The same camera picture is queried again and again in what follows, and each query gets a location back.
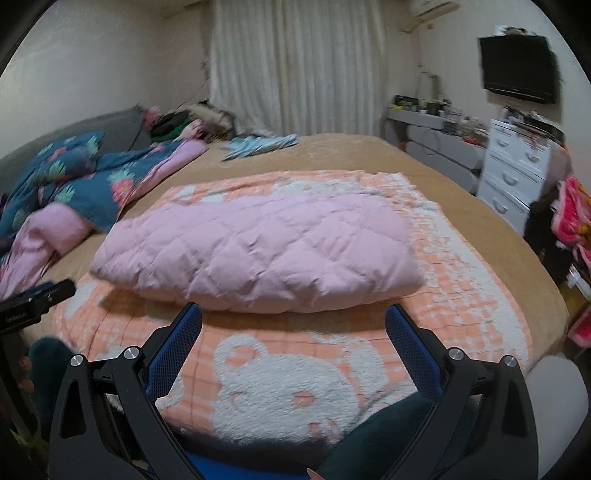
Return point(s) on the pile of mixed clothes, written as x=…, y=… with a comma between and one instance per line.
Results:
x=184, y=124

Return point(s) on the black wall television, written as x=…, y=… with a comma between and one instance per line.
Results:
x=517, y=64

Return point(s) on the white air conditioner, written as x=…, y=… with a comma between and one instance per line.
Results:
x=434, y=8

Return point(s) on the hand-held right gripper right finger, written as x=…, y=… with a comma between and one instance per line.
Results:
x=411, y=346

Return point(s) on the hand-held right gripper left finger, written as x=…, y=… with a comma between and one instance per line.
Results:
x=178, y=346

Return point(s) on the white curtain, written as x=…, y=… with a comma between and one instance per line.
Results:
x=295, y=64

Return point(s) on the light blue garment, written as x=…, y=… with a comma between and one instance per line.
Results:
x=258, y=144

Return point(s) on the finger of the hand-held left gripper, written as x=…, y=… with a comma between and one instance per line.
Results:
x=53, y=294

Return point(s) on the white drawer chest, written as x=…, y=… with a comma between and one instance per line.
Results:
x=512, y=175

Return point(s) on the pink quilted jacket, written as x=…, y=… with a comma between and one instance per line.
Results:
x=258, y=249

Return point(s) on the person's right leg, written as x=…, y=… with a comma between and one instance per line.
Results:
x=369, y=438

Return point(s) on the pink printed towel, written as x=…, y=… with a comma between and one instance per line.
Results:
x=577, y=207

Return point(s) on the orange bear print blanket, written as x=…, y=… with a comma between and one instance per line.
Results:
x=461, y=286

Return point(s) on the grey headboard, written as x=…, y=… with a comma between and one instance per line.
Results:
x=111, y=127

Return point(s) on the bed with tan cover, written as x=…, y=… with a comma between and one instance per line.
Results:
x=351, y=152

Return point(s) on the clutter of small desk items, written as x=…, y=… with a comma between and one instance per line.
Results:
x=434, y=108

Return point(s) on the black clothing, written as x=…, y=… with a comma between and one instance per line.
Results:
x=545, y=230

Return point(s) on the grey desk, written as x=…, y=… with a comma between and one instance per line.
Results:
x=443, y=152

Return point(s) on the blue floral quilt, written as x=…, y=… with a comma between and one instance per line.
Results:
x=83, y=189

